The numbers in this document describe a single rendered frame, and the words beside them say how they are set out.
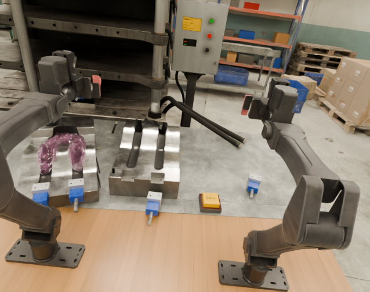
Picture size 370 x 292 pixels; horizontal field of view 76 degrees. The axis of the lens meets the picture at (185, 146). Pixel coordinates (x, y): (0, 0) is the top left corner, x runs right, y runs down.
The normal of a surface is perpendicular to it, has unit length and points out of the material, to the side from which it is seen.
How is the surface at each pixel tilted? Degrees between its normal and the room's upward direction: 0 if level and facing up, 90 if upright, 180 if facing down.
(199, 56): 90
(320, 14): 90
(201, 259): 0
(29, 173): 23
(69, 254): 0
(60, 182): 0
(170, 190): 90
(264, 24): 90
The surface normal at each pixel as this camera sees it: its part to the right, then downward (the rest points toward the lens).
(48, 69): -0.04, 0.51
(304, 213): 0.01, 0.09
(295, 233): -0.99, -0.12
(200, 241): 0.11, -0.84
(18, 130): 1.00, 0.07
